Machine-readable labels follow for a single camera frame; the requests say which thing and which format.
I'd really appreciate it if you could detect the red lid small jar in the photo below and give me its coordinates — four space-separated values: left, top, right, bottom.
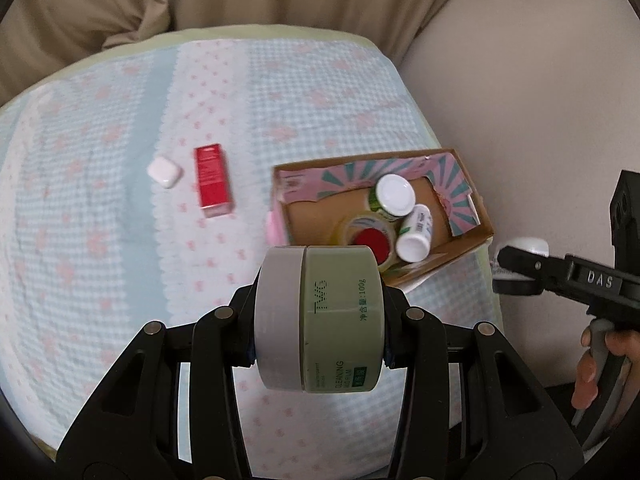
352 227 393 263

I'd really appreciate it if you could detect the person's right hand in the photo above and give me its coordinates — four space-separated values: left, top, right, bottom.
571 329 640 411

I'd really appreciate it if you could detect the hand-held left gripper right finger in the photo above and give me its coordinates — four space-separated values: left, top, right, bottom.
380 280 585 480

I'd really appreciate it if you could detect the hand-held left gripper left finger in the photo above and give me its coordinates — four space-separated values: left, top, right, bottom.
56 270 261 480

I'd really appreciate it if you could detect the yellow tape roll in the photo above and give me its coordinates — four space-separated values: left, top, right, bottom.
332 212 401 273

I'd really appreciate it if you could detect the white plastic bottle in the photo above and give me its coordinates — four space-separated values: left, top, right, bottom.
396 204 433 263

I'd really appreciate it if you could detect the pale green cream jar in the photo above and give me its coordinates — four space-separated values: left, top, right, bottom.
253 245 387 393

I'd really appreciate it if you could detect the cardboard box with pink print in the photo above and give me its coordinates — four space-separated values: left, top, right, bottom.
267 147 496 291

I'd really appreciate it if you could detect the green jar white lid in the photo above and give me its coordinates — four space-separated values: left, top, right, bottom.
369 174 416 222

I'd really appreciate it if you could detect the white earbuds case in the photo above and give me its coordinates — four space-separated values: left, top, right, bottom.
147 156 184 189

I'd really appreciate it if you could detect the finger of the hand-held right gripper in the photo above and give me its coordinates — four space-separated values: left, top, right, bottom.
492 244 568 297

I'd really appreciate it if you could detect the pale green mattress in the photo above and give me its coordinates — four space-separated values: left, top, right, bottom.
0 24 503 463

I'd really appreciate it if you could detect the red carton box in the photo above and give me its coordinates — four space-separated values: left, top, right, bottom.
194 144 234 218

